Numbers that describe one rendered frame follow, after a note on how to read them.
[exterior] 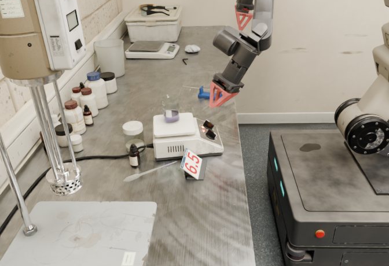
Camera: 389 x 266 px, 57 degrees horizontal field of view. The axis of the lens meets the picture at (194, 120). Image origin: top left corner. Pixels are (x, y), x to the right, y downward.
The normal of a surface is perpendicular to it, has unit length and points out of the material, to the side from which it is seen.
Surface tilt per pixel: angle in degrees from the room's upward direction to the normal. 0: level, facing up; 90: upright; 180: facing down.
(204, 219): 0
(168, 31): 94
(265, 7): 33
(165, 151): 90
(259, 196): 0
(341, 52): 90
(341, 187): 0
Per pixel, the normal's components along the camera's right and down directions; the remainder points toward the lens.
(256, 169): -0.04, -0.88
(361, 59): -0.04, 0.48
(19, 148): 1.00, -0.01
